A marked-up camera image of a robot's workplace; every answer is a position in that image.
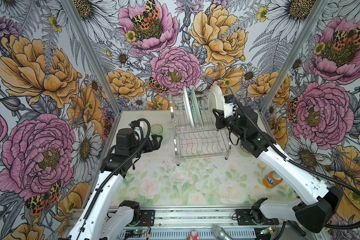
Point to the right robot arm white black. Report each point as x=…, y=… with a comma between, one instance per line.
x=317, y=201

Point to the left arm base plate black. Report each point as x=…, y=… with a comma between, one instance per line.
x=147, y=217

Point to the watermelon pattern plate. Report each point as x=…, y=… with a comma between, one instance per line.
x=188, y=107

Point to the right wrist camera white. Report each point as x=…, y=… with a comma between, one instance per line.
x=229, y=105

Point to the mint green plate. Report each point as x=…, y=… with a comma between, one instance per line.
x=196, y=107

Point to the cream white plate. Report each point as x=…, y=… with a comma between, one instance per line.
x=215, y=100

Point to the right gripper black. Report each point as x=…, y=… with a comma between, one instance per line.
x=220, y=118

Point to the chrome two-tier dish rack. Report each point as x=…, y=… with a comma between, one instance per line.
x=200, y=141

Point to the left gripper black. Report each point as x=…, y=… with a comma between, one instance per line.
x=156, y=145

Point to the pink black patterned bowl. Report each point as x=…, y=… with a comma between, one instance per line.
x=245, y=151

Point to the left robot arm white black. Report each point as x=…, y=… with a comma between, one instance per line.
x=92, y=225

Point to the orange capped small jar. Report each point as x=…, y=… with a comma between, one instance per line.
x=272, y=179

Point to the clear glass cup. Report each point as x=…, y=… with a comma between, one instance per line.
x=142, y=127

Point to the small red pink figure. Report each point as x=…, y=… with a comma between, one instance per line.
x=193, y=236

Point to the black handled screwdriver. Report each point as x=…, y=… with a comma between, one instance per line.
x=297, y=228

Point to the green tinted glass cup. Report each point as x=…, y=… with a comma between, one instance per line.
x=157, y=129

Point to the aluminium frame rail front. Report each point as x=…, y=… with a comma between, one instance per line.
x=199, y=217

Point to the green circuit board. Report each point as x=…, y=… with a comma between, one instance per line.
x=134, y=233

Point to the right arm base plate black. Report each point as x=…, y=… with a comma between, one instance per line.
x=249, y=217

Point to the silver microphone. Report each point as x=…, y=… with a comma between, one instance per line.
x=220, y=234

